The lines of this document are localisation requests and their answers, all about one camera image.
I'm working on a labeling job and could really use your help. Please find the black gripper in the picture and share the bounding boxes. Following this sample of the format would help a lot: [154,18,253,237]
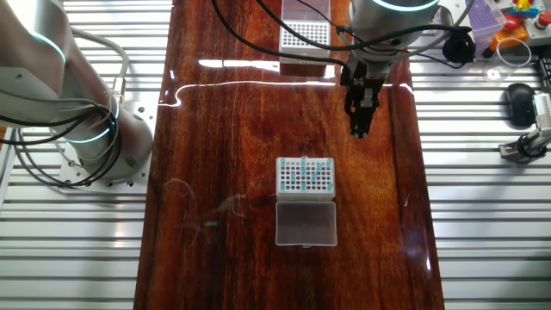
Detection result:
[339,59,391,140]

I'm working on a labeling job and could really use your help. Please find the white pipette tip holder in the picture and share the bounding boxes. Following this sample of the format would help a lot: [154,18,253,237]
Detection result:
[275,156,338,248]
[278,0,332,66]

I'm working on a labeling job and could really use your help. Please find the purple pipette tip box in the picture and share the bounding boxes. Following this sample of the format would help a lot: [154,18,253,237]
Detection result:
[467,0,508,56]

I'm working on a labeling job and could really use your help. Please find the large brown wooden board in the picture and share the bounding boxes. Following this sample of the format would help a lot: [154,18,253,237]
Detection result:
[133,0,445,310]

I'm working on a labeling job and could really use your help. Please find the clear plastic cup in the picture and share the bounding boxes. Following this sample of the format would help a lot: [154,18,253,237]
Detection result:
[481,37,533,84]

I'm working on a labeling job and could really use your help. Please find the black computer mouse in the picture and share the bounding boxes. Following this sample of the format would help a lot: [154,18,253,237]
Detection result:
[504,83,537,128]

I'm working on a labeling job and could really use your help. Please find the orange box red button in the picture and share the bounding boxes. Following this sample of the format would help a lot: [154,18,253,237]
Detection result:
[481,12,529,59]

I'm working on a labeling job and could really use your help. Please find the black keyboard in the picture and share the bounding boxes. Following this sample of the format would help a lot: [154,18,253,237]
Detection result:
[535,56,551,94]

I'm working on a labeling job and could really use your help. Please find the small colourful toy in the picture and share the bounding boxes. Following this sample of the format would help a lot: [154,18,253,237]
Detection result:
[511,0,537,21]

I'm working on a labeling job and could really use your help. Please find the grey box red button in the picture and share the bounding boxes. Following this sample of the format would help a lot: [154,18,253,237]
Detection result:
[525,10,551,47]

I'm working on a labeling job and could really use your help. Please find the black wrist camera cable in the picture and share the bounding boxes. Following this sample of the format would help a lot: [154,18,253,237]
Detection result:
[257,0,474,52]

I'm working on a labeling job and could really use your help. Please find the thick black gripper cable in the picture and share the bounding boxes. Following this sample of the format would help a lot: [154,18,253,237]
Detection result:
[209,0,350,70]

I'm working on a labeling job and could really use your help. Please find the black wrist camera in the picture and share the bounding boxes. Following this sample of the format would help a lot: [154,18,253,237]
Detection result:
[442,26,477,65]

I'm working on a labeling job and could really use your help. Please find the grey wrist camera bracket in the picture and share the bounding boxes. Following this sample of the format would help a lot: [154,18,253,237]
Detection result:
[432,0,474,31]

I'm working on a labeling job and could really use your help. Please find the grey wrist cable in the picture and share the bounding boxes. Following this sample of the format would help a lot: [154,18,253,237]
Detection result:
[335,0,477,61]

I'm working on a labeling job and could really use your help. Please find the small silver mounted camera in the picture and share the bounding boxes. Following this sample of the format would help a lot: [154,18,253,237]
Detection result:
[532,92,551,129]

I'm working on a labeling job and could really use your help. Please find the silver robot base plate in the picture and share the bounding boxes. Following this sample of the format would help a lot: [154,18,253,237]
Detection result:
[58,101,158,193]

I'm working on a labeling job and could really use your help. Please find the grey cable metal connector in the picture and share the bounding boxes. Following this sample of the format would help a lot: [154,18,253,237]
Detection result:
[68,26,130,105]

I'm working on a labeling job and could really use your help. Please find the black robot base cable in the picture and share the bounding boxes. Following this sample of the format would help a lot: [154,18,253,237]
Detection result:
[0,88,124,189]

